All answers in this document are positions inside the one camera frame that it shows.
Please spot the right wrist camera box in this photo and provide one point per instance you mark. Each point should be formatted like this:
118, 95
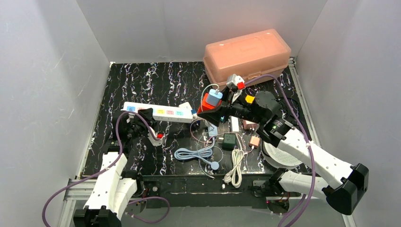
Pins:
236, 83

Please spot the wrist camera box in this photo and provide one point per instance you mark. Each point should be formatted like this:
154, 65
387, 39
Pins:
236, 83
156, 139

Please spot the red power adapter plug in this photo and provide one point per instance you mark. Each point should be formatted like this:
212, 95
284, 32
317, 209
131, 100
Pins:
205, 106

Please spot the small pink usb plug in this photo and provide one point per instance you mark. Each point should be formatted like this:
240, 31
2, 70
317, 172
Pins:
254, 142

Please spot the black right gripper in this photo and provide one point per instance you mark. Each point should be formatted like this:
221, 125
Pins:
225, 109

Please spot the pink translucent storage box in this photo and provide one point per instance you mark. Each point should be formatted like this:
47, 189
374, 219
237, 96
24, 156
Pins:
248, 56

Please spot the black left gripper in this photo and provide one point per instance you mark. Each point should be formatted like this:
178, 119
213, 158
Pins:
145, 117

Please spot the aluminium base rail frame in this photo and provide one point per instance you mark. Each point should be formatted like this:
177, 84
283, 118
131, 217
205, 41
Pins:
200, 201

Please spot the pink power adapter plug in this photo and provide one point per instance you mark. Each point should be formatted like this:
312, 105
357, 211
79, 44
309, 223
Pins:
248, 125

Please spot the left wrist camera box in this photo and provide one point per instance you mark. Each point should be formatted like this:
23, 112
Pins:
156, 139

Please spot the long white power strip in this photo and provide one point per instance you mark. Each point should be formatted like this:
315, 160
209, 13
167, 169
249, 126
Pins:
162, 112

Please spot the yellow cube socket adapter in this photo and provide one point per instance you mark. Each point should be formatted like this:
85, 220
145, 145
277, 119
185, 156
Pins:
249, 99

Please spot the small light blue charger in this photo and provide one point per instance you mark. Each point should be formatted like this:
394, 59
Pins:
214, 97

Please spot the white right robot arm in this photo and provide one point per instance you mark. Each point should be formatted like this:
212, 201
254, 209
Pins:
341, 184

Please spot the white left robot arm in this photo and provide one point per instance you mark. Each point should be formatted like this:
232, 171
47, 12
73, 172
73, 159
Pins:
114, 185

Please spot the light blue socket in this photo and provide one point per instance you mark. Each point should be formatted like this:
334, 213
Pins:
212, 130

